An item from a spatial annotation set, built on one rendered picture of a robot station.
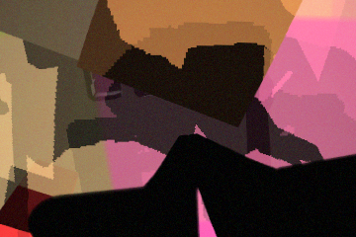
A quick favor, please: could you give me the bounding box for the tan bar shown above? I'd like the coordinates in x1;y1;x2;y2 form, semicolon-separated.
0;0;99;60

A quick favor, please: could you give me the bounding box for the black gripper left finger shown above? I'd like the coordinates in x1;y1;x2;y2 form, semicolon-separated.
28;134;200;237

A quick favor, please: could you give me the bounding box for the red square block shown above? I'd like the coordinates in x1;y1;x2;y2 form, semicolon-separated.
0;185;53;237

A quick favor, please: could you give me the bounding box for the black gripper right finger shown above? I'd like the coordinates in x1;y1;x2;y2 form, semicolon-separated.
188;133;356;237

